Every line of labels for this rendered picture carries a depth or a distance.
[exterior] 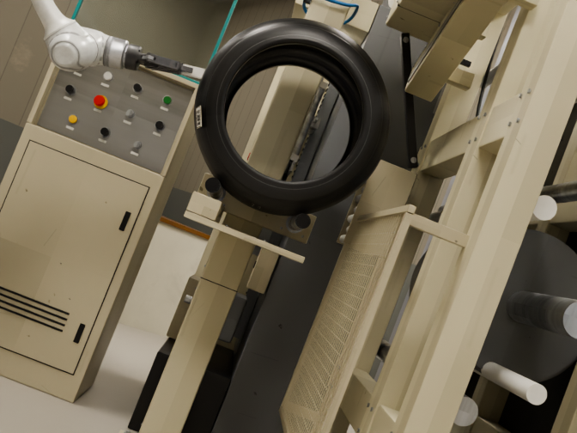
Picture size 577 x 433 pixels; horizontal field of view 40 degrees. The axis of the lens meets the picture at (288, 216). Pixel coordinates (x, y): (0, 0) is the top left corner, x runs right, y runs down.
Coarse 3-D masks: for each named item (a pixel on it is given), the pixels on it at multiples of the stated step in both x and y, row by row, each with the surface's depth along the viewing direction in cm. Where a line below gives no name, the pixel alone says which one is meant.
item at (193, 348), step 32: (320, 0) 270; (352, 0) 272; (288, 96) 269; (288, 128) 268; (256, 160) 267; (288, 160) 268; (224, 224) 266; (256, 224) 267; (224, 256) 266; (224, 288) 265; (192, 320) 264; (224, 320) 265; (192, 352) 264; (160, 384) 263; (192, 384) 264; (160, 416) 263
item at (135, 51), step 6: (132, 48) 235; (138, 48) 236; (126, 54) 235; (132, 54) 235; (138, 54) 235; (144, 54) 235; (126, 60) 235; (132, 60) 235; (138, 60) 236; (144, 60) 235; (126, 66) 237; (132, 66) 236; (138, 66) 240
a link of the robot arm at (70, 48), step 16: (32, 0) 220; (48, 0) 219; (48, 16) 218; (64, 16) 221; (48, 32) 219; (64, 32) 217; (80, 32) 220; (48, 48) 217; (64, 48) 214; (80, 48) 216; (96, 48) 229; (64, 64) 216; (80, 64) 219
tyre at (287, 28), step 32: (256, 32) 230; (288, 32) 229; (320, 32) 230; (224, 64) 228; (256, 64) 256; (288, 64) 258; (320, 64) 257; (352, 64) 230; (224, 96) 227; (352, 96) 257; (384, 96) 233; (224, 128) 227; (352, 128) 257; (384, 128) 232; (224, 160) 227; (352, 160) 229; (256, 192) 228; (288, 192) 228; (320, 192) 229; (352, 192) 235
